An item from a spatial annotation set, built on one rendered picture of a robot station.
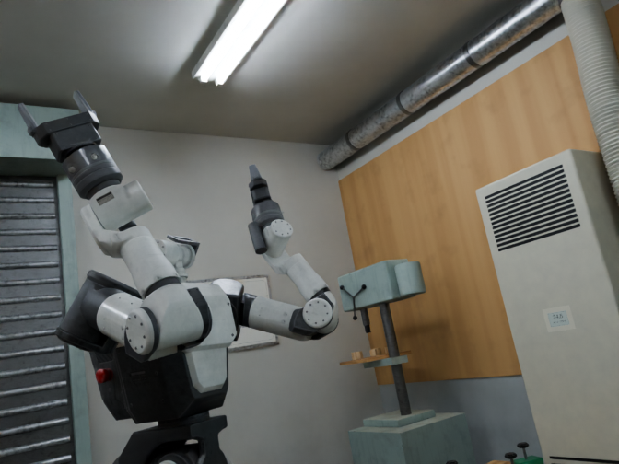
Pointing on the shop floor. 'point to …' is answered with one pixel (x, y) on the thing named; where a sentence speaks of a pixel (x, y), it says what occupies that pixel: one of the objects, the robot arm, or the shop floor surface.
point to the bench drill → (450, 433)
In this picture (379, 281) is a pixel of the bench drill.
